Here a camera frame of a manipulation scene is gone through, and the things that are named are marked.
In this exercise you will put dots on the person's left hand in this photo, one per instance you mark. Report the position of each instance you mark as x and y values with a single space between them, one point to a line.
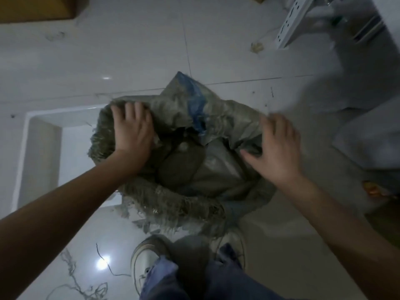
132 139

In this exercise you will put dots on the person's right hand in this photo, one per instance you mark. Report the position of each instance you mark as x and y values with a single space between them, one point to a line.
279 153

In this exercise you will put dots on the person's left fingers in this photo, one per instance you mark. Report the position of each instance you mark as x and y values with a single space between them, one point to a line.
129 113

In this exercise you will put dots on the person's right thumb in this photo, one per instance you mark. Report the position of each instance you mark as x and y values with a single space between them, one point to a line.
251 159

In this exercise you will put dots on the grey woven sack blue stripe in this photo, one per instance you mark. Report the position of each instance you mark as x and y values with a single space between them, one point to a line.
215 121

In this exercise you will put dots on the person's right forearm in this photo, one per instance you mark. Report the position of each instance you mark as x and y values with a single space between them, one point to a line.
340 234

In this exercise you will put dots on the person's left forearm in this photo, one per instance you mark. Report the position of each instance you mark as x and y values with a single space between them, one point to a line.
62 221

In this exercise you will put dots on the grey stone lump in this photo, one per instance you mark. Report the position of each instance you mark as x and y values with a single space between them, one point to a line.
181 165

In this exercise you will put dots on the white right shoe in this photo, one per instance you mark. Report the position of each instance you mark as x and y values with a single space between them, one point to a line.
234 243

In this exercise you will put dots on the white shoe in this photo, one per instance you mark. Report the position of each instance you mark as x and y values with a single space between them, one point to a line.
146 262
234 243

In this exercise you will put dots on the white rectangular basin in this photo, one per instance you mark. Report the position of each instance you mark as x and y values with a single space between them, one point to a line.
43 153

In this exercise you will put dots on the crumpled paper scrap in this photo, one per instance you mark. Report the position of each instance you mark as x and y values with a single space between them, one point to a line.
257 47

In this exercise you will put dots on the white fabric bag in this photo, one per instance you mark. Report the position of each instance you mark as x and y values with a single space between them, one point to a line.
372 137

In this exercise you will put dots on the blue jeans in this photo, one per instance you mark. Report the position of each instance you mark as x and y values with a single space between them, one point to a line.
231 281

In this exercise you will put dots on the orange snack packet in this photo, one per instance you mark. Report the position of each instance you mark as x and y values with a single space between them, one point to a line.
373 188

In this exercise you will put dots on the brown cardboard box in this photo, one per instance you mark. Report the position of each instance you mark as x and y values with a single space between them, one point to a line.
34 7

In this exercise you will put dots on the white left shoe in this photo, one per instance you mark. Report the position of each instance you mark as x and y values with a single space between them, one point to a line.
146 262

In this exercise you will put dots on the white perforated metal rail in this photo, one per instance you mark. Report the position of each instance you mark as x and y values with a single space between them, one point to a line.
293 21

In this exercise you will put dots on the white metal shelf frame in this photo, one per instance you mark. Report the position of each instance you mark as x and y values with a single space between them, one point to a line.
359 18

